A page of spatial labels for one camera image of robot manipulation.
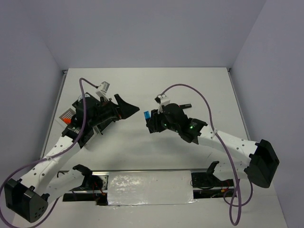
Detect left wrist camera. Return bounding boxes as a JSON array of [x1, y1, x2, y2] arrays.
[[95, 81, 110, 100]]

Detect pink highlighter marker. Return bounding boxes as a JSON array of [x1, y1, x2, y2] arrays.
[[179, 104, 192, 109]]

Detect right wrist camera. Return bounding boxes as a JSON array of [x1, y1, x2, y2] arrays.
[[154, 94, 171, 114]]

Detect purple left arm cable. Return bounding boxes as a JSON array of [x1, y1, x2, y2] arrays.
[[0, 77, 100, 228]]

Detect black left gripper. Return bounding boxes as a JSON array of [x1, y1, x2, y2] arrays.
[[88, 93, 139, 127]]

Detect blue slime jar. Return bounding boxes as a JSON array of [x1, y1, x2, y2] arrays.
[[78, 93, 91, 101]]

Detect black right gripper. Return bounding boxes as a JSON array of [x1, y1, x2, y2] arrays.
[[147, 107, 180, 132]]

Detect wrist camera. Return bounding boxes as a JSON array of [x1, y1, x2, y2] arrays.
[[154, 94, 171, 114], [95, 81, 110, 100]]

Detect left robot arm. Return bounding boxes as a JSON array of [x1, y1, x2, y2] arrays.
[[4, 93, 140, 223]]

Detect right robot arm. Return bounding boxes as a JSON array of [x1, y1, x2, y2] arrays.
[[144, 103, 280, 188]]

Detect silver taped front panel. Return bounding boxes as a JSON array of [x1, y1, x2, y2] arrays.
[[107, 171, 195, 206]]

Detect white slotted organizer box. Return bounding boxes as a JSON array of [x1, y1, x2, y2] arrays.
[[57, 108, 100, 149]]

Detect blue highlighter marker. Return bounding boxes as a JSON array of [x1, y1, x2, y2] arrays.
[[144, 111, 151, 120]]

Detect orange highlighter marker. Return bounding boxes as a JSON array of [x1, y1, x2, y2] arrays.
[[63, 118, 71, 124]]

